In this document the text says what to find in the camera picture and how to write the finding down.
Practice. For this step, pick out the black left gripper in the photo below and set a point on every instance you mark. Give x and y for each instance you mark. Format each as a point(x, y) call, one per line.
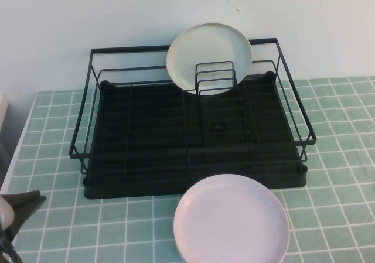
point(4, 234)

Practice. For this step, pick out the pink round plate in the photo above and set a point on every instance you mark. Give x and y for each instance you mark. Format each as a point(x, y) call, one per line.
point(228, 225)

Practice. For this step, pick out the green round plate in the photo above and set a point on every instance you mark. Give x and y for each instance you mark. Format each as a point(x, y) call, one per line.
point(180, 253)

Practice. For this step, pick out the cream round plate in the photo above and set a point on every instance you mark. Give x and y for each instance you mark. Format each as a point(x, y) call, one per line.
point(205, 46)

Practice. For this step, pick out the green checked tablecloth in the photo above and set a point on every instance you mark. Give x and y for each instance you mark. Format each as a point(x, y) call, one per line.
point(88, 230)

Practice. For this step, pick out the black plastic drip tray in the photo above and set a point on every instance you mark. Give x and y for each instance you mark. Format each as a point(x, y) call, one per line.
point(146, 128)

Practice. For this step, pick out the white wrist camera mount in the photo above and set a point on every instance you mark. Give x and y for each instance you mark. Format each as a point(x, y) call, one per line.
point(6, 213)

